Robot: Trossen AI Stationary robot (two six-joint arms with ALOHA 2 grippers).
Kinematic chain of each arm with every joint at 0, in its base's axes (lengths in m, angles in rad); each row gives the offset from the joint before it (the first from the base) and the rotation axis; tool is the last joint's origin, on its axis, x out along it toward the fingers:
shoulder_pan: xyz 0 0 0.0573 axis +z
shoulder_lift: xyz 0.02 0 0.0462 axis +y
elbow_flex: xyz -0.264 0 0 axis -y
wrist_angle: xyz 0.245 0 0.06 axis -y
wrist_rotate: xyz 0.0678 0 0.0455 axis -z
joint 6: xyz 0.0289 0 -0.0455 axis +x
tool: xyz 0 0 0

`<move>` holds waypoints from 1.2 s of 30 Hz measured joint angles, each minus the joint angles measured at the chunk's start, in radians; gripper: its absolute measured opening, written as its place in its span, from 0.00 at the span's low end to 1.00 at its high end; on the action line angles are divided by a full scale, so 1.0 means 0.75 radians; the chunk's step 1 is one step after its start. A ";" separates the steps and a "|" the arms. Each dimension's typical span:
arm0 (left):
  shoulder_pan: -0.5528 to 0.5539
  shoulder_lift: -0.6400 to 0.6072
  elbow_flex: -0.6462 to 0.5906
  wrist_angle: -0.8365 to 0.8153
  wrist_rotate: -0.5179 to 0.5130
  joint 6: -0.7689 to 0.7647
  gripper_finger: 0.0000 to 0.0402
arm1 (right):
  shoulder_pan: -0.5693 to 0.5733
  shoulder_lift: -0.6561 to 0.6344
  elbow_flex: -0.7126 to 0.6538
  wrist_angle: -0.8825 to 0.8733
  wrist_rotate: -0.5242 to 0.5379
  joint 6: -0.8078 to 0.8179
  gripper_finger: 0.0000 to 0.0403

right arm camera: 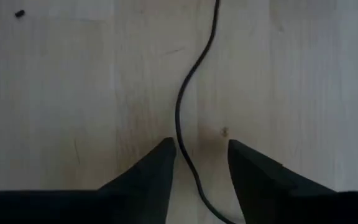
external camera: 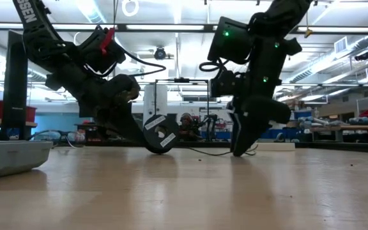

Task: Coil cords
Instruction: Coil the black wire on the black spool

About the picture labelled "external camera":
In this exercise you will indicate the yellow hanging hook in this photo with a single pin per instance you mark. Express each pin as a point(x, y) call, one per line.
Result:
point(307, 32)

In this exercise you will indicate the wooden workbench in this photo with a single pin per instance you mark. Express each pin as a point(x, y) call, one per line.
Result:
point(350, 128)

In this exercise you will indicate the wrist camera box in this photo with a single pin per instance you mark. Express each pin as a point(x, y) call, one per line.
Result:
point(102, 51)
point(232, 40)

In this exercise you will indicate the blue storage bins row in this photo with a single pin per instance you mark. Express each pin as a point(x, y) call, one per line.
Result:
point(299, 115)

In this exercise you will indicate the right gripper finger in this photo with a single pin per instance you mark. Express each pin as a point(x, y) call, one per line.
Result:
point(234, 131)
point(251, 137)

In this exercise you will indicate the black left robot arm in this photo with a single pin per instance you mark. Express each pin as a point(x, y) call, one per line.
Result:
point(34, 25)

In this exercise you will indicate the person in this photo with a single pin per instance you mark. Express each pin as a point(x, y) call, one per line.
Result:
point(188, 126)

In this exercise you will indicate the white pillar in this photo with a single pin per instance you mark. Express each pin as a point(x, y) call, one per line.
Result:
point(153, 102)

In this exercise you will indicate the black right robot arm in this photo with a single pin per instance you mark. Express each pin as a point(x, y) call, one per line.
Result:
point(267, 54)

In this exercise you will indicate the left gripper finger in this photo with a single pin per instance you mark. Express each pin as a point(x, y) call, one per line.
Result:
point(136, 119)
point(126, 129)

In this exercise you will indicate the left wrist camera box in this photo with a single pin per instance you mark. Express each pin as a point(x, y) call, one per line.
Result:
point(102, 51)

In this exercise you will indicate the black ceiling dome camera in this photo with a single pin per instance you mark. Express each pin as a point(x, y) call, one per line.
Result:
point(160, 53)

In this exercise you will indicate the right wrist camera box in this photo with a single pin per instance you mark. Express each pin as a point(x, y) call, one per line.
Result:
point(232, 40)

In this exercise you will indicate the grey tool kit case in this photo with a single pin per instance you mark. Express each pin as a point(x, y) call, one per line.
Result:
point(11, 158)

